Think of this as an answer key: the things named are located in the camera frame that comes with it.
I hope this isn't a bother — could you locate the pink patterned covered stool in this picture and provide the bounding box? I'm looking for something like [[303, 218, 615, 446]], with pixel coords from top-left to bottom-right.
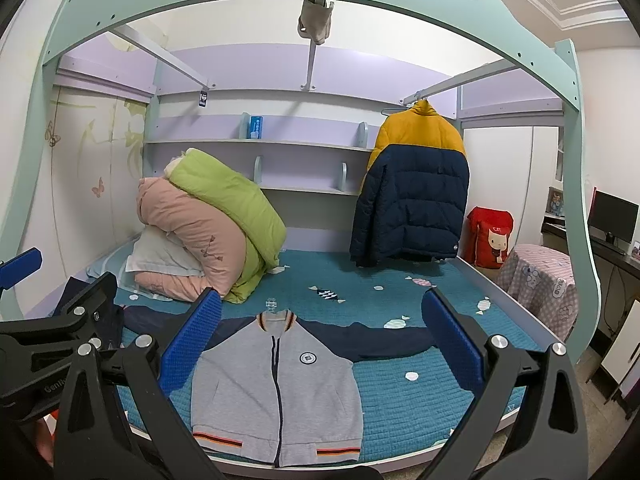
[[497, 244, 579, 341]]

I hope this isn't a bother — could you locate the teal quilted bed cover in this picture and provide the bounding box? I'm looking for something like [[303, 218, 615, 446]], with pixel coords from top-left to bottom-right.
[[64, 238, 544, 466]]

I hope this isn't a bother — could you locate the mint green bed frame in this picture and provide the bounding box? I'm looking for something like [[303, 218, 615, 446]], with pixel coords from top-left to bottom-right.
[[1, 0, 601, 360]]

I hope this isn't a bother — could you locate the red cartoon bag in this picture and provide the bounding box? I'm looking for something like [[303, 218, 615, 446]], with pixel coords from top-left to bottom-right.
[[462, 207, 514, 269]]

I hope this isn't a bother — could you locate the grey cloth hanging overhead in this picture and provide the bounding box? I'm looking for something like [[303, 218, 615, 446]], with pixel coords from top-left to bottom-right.
[[297, 0, 334, 46]]

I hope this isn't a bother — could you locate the light blue pillow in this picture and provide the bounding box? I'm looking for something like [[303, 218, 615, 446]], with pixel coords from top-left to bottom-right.
[[86, 226, 204, 298]]

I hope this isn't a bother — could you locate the yellow navy puffer jacket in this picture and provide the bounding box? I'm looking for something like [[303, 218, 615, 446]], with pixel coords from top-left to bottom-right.
[[349, 100, 470, 268]]

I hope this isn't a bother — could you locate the grey navy baseball jacket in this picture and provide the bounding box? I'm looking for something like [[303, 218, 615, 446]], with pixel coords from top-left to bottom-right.
[[117, 303, 442, 468]]

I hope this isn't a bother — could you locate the black computer monitor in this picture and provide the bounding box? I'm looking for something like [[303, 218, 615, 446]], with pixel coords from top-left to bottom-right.
[[588, 190, 639, 246]]

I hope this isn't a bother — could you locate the dark desk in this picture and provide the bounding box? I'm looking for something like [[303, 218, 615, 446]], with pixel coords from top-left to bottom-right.
[[540, 219, 640, 311]]

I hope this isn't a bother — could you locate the blue box on shelf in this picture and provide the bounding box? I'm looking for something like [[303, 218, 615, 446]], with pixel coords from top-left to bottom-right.
[[247, 116, 264, 140]]

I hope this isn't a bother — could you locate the pink folded duvet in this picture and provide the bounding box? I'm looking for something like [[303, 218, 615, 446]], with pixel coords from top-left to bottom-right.
[[137, 178, 246, 301]]

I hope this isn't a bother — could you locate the green folded duvet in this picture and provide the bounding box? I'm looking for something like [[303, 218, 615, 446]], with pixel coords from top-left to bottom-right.
[[164, 148, 286, 304]]

